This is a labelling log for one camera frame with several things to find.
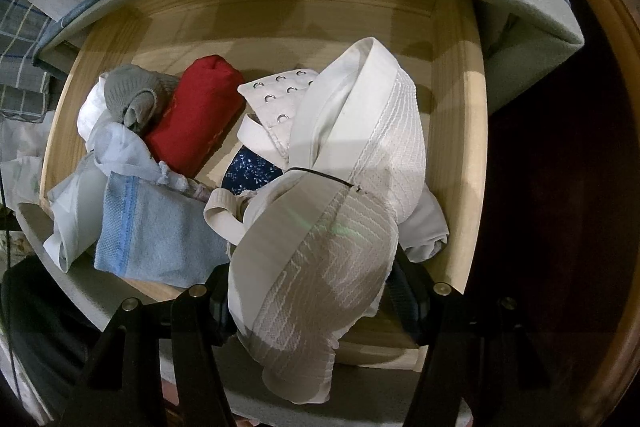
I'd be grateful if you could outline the pale blue lace underwear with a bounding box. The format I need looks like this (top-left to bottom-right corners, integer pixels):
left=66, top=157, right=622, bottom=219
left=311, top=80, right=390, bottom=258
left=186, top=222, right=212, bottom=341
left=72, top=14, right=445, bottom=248
left=42, top=109, right=216, bottom=275

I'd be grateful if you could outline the grey sock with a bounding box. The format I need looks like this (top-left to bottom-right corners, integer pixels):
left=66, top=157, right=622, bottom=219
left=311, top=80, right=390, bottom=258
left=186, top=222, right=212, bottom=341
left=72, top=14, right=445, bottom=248
left=103, top=63, right=181, bottom=132

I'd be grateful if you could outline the yellow wooden frame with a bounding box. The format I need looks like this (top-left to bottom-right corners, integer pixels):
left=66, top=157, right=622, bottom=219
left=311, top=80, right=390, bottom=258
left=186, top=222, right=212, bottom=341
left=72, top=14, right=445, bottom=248
left=545, top=0, right=640, bottom=427

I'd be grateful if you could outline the pale grey underwear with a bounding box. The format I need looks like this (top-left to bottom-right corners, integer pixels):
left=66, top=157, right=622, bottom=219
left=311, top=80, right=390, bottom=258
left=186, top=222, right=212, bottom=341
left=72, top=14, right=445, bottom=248
left=400, top=189, right=449, bottom=264

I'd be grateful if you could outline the navy floral underwear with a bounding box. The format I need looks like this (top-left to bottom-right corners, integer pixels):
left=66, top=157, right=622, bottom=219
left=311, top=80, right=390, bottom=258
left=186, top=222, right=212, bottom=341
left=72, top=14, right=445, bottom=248
left=220, top=144, right=286, bottom=198

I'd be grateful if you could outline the plaid cloth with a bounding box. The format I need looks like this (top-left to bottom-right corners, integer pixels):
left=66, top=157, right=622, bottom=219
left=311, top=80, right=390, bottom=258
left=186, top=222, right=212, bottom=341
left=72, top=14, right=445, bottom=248
left=0, top=0, right=56, bottom=118

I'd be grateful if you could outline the light blue knit sock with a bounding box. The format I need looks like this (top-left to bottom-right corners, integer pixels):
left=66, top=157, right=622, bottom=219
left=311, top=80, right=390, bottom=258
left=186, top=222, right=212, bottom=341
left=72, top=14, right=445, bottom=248
left=94, top=172, right=233, bottom=290

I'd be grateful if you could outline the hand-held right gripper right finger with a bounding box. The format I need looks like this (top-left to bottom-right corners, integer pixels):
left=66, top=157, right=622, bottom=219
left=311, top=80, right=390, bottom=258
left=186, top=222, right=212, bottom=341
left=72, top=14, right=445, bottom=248
left=380, top=252, right=551, bottom=427

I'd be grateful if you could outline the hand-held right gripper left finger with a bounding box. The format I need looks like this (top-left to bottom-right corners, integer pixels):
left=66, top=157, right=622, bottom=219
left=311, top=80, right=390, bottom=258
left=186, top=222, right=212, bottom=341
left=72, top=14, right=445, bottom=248
left=65, top=264, right=241, bottom=427

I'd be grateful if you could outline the white rolled cloth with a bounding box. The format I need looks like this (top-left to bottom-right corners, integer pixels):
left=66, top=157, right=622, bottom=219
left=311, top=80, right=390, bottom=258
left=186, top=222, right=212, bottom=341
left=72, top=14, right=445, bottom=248
left=76, top=74, right=126, bottom=142

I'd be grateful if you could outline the white bra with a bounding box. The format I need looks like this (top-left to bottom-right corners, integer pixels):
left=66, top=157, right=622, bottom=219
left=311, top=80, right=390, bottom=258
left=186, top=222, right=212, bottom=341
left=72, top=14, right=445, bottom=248
left=204, top=37, right=428, bottom=405

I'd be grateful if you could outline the red rolled underwear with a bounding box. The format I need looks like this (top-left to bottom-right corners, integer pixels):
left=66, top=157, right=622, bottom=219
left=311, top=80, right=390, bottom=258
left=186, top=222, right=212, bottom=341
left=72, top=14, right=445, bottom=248
left=144, top=54, right=246, bottom=180

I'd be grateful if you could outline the white printed cloth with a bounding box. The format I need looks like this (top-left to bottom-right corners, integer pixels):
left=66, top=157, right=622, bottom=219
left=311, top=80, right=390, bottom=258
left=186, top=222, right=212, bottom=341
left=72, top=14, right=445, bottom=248
left=0, top=117, right=46, bottom=208

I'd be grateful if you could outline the wooden drawer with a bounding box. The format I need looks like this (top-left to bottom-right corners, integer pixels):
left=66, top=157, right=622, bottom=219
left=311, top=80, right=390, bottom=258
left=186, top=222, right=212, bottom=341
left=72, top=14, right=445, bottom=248
left=17, top=0, right=488, bottom=425

